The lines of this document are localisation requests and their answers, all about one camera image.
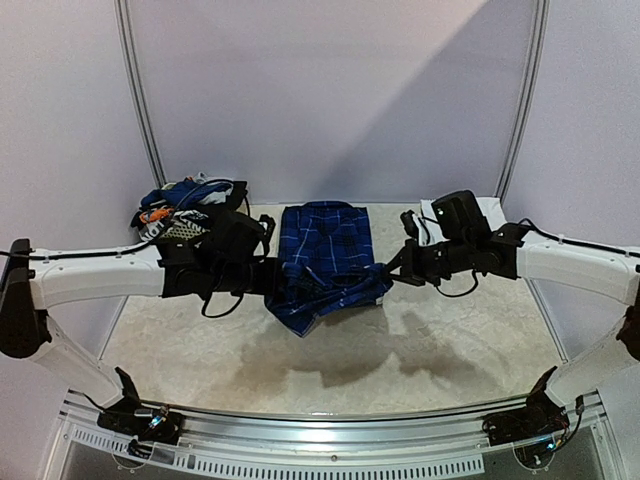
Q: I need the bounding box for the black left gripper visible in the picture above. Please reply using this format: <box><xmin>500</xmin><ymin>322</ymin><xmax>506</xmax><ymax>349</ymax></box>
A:
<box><xmin>210</xmin><ymin>256</ymin><xmax>282</xmax><ymax>295</ymax></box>

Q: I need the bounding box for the blue plaid flannel shirt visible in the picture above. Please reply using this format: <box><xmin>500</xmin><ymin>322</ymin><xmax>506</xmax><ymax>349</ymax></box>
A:
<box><xmin>264</xmin><ymin>201</ymin><xmax>393</xmax><ymax>337</ymax></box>

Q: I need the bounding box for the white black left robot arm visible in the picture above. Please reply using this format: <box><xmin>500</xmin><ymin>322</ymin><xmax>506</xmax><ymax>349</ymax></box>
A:
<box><xmin>1</xmin><ymin>239</ymin><xmax>281</xmax><ymax>434</ymax></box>

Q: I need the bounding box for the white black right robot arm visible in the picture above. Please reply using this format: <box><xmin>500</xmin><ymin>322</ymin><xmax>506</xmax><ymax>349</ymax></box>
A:
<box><xmin>386</xmin><ymin>223</ymin><xmax>639</xmax><ymax>436</ymax></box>

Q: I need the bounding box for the cream perforated laundry basket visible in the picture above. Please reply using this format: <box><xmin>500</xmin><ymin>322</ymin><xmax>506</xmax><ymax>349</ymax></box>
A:
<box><xmin>160</xmin><ymin>222</ymin><xmax>209</xmax><ymax>241</ymax></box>

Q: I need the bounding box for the grey garment in basket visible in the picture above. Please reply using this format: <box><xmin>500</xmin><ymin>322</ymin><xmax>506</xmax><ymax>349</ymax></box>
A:
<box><xmin>184</xmin><ymin>172</ymin><xmax>234</xmax><ymax>206</ymax></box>

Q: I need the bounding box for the black garment in basket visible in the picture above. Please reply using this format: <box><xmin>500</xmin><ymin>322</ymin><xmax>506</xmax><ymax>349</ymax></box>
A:
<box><xmin>195</xmin><ymin>180</ymin><xmax>248</xmax><ymax>219</ymax></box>

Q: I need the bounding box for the solid blue garment in basket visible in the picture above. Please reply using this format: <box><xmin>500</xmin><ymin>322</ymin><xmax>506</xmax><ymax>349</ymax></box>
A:
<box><xmin>140</xmin><ymin>179</ymin><xmax>234</xmax><ymax>208</ymax></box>

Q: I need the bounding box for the black white orange printed shirt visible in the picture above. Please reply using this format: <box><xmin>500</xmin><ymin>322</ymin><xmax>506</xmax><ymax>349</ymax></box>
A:
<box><xmin>130</xmin><ymin>206</ymin><xmax>210</xmax><ymax>241</ymax></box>

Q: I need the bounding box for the folded white cartoon t-shirt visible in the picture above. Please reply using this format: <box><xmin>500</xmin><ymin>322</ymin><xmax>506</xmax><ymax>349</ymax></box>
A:
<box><xmin>420</xmin><ymin>197</ymin><xmax>507</xmax><ymax>230</ymax></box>

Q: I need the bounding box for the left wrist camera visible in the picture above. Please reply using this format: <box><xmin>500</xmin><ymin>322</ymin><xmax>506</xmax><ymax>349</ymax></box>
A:
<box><xmin>212</xmin><ymin>211</ymin><xmax>276</xmax><ymax>263</ymax></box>

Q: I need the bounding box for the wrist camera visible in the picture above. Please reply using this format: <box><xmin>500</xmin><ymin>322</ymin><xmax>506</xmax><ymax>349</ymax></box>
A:
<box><xmin>212</xmin><ymin>211</ymin><xmax>276</xmax><ymax>263</ymax></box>
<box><xmin>400</xmin><ymin>190</ymin><xmax>491</xmax><ymax>247</ymax></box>

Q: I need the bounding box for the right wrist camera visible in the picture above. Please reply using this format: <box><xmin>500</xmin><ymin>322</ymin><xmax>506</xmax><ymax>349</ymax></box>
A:
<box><xmin>400</xmin><ymin>190</ymin><xmax>491</xmax><ymax>247</ymax></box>

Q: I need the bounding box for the aluminium front rail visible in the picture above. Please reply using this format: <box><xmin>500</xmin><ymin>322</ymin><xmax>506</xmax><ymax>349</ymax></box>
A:
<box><xmin>42</xmin><ymin>387</ymin><xmax>624</xmax><ymax>480</ymax></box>

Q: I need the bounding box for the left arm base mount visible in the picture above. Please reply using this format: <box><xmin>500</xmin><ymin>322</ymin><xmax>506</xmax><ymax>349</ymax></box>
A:
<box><xmin>97</xmin><ymin>367</ymin><xmax>185</xmax><ymax>445</ymax></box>

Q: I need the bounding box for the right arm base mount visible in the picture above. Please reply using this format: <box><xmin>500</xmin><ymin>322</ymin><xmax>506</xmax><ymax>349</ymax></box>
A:
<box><xmin>482</xmin><ymin>367</ymin><xmax>585</xmax><ymax>453</ymax></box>

